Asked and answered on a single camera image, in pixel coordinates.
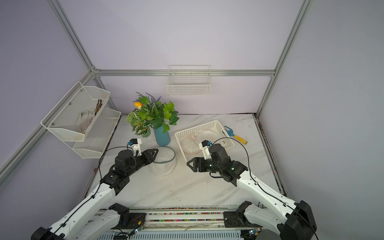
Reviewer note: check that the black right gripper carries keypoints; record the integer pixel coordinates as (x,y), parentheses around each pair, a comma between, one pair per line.
(198,160)

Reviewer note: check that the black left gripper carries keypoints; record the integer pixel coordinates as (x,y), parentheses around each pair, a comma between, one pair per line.
(148,156)

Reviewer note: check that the white mesh laundry bag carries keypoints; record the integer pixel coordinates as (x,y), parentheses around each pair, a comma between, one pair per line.
(164,163)
(207,135)

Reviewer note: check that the pink rimmed mesh laundry bag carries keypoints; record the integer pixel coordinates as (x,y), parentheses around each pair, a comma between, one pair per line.
(190,145)

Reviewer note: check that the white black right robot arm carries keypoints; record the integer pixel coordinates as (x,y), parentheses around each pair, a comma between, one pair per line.
(285,217)

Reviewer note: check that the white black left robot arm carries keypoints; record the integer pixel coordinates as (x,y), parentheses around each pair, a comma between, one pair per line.
(73,226)

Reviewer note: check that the flat white mesh laundry bag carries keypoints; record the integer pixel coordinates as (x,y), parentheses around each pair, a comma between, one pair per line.
(207,135)

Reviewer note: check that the teal vase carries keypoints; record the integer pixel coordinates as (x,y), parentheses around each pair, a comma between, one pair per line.
(162,136)

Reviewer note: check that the cream perforated plastic basket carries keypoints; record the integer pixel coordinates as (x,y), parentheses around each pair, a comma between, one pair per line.
(214,126)

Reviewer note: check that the green artificial plant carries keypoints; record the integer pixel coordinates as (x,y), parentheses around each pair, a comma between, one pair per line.
(151,114)

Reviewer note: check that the blue yellow garden fork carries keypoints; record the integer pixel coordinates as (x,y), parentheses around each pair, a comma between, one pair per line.
(231,134)

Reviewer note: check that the clear glove in shelf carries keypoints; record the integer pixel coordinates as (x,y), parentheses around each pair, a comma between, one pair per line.
(84,120)

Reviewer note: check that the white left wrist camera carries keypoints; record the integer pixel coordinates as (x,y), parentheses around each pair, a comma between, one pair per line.
(135,145)

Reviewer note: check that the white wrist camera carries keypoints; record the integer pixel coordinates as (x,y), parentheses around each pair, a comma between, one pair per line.
(135,145)
(204,146)

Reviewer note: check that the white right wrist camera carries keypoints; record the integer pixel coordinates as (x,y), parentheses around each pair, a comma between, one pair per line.
(204,146)

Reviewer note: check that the white mesh lower wall shelf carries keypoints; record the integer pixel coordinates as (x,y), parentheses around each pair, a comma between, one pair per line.
(99,135)

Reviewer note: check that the white mesh wall shelf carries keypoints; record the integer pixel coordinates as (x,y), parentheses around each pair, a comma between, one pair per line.
(60,121)
(99,135)

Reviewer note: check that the white wire wall basket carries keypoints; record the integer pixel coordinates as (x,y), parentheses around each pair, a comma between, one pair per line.
(189,80)

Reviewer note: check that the white mesh upper wall shelf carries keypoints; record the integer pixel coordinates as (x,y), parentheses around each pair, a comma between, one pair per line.
(60,121)

